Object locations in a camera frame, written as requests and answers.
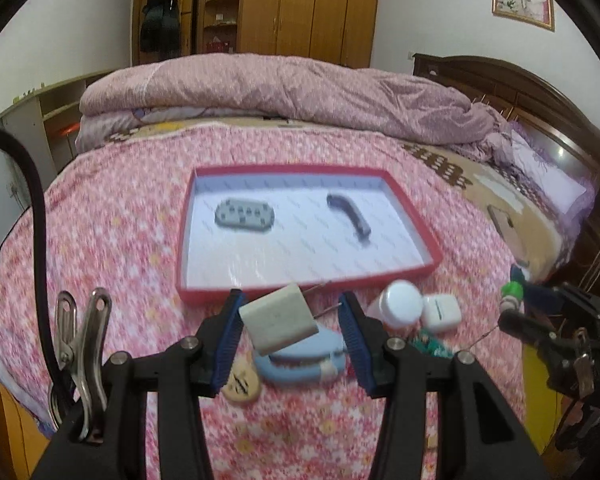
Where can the metal spring clip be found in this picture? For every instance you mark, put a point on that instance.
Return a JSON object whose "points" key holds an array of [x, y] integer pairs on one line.
{"points": [[87, 340], [584, 365]]}

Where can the wooden wardrobe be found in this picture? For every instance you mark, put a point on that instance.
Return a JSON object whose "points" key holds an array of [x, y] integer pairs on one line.
{"points": [[300, 10]]}

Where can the round wooden chess piece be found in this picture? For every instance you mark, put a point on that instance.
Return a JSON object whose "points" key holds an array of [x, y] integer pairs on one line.
{"points": [[242, 382]]}

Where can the light blue oval device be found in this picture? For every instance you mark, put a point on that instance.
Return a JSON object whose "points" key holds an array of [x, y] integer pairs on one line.
{"points": [[300, 367]]}

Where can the grey remote control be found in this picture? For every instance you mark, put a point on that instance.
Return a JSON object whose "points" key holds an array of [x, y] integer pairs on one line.
{"points": [[244, 214]]}

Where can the white earbuds case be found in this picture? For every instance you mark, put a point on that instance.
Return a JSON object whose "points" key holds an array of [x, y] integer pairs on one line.
{"points": [[440, 312]]}

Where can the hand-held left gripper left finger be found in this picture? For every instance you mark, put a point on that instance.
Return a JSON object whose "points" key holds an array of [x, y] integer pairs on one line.
{"points": [[228, 340]]}

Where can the white charger plug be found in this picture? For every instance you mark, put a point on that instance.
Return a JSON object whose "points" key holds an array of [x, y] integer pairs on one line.
{"points": [[280, 317]]}

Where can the purple pillow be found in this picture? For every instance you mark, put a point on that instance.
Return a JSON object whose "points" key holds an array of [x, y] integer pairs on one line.
{"points": [[545, 175]]}

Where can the dark wooden headboard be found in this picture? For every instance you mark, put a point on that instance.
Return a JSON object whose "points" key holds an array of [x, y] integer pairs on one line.
{"points": [[530, 90]]}

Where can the pink folded quilt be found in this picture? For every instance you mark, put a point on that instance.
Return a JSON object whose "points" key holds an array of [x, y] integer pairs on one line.
{"points": [[280, 90]]}

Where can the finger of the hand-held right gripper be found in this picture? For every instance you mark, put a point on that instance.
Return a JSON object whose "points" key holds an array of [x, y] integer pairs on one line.
{"points": [[545, 299], [525, 327]]}

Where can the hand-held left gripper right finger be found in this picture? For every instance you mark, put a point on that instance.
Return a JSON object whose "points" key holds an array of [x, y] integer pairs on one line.
{"points": [[352, 340]]}

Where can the pale side shelf unit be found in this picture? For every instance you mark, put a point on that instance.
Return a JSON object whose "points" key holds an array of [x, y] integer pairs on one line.
{"points": [[30, 110]]}

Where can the green lighter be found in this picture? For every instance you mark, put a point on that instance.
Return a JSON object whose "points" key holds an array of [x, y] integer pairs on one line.
{"points": [[432, 347]]}

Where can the dark hanging clothes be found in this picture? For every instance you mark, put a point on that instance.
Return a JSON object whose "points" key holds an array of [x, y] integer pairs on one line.
{"points": [[159, 25]]}

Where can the orange bottle with white cap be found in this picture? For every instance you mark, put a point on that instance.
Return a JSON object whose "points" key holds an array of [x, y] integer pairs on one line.
{"points": [[402, 302]]}

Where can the pink floral bed sheet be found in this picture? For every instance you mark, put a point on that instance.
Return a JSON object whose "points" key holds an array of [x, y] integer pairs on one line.
{"points": [[120, 240]]}

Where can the yellow plastic object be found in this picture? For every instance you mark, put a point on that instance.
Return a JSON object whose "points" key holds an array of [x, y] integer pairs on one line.
{"points": [[535, 400]]}

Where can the red tray with white inside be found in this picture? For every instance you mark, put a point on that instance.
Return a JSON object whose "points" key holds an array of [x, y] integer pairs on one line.
{"points": [[300, 240]]}

